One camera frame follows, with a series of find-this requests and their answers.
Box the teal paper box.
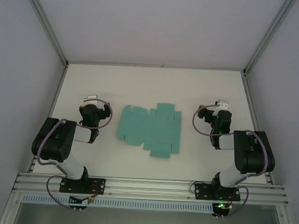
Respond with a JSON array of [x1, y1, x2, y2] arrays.
[[116, 99, 183, 160]]

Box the small connector board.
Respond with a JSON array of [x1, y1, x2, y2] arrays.
[[69, 195, 95, 206], [213, 201, 233, 214]]

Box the grey metal panel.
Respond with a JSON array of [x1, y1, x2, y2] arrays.
[[13, 201, 286, 224]]

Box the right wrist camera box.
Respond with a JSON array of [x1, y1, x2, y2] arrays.
[[214, 100, 230, 115]]

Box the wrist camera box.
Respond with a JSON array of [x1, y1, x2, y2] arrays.
[[83, 94, 100, 105], [214, 100, 230, 115]]

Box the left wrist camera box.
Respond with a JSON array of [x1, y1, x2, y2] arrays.
[[83, 94, 100, 105]]

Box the aluminium table side rail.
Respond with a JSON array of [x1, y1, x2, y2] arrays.
[[26, 61, 69, 175], [236, 73, 281, 185]]

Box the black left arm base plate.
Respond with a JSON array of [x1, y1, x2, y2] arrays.
[[59, 175, 107, 196]]

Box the thin black cable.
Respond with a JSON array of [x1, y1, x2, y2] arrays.
[[189, 181, 199, 195]]

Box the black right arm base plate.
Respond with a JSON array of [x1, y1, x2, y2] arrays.
[[194, 182, 242, 202]]

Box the aluminium mounting rail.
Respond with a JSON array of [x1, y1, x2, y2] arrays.
[[12, 169, 290, 208]]

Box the slotted cable duct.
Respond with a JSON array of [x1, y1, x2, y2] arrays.
[[22, 192, 214, 214]]

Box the aluminium frame post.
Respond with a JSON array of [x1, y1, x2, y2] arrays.
[[15, 0, 72, 66], [242, 0, 299, 80]]

